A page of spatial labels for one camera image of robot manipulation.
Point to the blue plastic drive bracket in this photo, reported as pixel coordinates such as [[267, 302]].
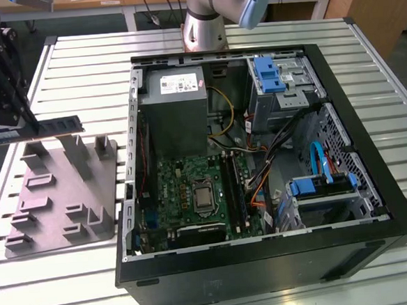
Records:
[[268, 74]]

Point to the metal disk bay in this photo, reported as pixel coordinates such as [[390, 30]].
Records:
[[332, 201]]

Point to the blue board connector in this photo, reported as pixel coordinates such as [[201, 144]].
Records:
[[151, 220]]

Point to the black graphics card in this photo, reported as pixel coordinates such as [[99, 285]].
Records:
[[198, 231]]

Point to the CPU socket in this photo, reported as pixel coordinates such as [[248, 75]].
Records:
[[204, 213]]

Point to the grey power supply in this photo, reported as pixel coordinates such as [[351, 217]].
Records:
[[173, 126]]

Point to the installed black RAM stick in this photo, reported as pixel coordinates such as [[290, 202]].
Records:
[[242, 198]]

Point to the black PC case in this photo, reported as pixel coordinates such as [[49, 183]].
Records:
[[233, 279]]

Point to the wooden cabinet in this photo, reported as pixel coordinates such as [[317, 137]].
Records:
[[378, 4]]

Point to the RAM stick with blue label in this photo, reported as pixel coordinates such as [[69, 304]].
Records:
[[58, 126]]

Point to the green motherboard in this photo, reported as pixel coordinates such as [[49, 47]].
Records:
[[172, 175]]

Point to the grey parts rack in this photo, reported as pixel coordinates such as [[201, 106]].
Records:
[[70, 189]]

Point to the hard disk in blue carrier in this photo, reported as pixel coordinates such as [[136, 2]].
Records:
[[305, 186]]

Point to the metal drive cage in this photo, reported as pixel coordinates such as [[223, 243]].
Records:
[[290, 101]]

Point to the black RAM slot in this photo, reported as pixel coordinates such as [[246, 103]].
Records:
[[228, 189]]

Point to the silver CPU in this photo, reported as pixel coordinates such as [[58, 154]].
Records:
[[202, 197]]

